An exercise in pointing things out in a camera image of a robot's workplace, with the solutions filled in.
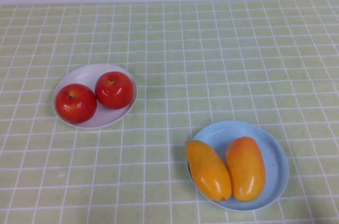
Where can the red apple short yellowish stem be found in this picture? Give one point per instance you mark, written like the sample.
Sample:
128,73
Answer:
114,90

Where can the yellow pointed mango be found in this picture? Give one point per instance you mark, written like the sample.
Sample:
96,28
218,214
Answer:
208,171

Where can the red apple long dark stem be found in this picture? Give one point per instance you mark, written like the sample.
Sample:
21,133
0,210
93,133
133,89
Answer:
76,103

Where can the orange rounded mango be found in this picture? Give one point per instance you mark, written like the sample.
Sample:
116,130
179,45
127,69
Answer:
245,168

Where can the white round plate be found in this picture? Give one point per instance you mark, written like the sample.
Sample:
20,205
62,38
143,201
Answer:
106,118

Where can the light blue round plate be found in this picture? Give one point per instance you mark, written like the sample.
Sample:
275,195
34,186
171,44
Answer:
275,160

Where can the green checked tablecloth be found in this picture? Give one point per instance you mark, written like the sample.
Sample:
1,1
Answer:
265,36

